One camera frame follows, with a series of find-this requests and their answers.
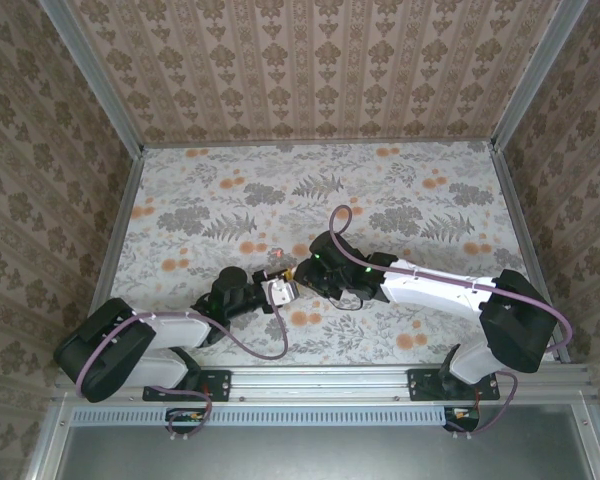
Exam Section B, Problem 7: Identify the grey metal sheet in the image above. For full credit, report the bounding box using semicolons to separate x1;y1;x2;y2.
54;403;600;480

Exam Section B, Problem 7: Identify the thin black wire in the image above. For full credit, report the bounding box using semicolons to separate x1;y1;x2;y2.
327;292;364;312

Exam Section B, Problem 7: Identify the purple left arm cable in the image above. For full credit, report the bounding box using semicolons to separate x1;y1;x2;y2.
75;302;290;399

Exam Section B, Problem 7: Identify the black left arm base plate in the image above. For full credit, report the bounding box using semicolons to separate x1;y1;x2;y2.
142;368;232;404

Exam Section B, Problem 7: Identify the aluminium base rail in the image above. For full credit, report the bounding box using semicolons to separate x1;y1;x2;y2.
129;366;589;404

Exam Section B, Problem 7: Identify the short purple base cable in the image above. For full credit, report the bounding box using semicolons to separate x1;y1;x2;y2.
444;372;522;441
167;388;215;442

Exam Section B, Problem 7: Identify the aluminium table end rail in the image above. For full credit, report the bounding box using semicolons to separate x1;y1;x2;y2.
142;140;495;149

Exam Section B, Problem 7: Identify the aluminium table side rail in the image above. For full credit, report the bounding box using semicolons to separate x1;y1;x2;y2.
90;149;145;314
488;144;574;364

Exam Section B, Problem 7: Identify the grey slotted cable duct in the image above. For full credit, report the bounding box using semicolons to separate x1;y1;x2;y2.
71;404;451;427

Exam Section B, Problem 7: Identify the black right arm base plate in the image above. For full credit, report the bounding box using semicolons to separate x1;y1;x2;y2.
407;368;501;403

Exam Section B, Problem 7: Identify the aluminium corner post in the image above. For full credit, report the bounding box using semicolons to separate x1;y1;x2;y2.
38;0;145;157
490;0;590;151

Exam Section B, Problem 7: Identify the aluminium frame bar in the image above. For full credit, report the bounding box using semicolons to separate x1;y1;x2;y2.
23;399;74;480
572;394;600;480

